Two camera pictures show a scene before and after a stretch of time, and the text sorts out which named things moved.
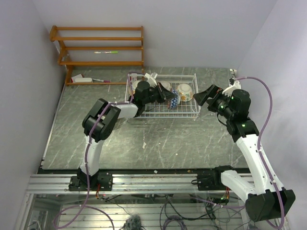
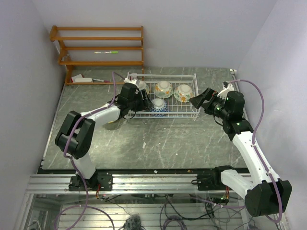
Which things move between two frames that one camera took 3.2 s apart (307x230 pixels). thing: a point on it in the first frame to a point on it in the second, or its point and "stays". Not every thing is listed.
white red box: (79, 78) stays
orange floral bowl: (185, 92) stays
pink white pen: (106, 81) stays
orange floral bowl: (166, 84) stays
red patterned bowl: (172, 104) to (159, 105)
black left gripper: (165, 94) to (146, 103)
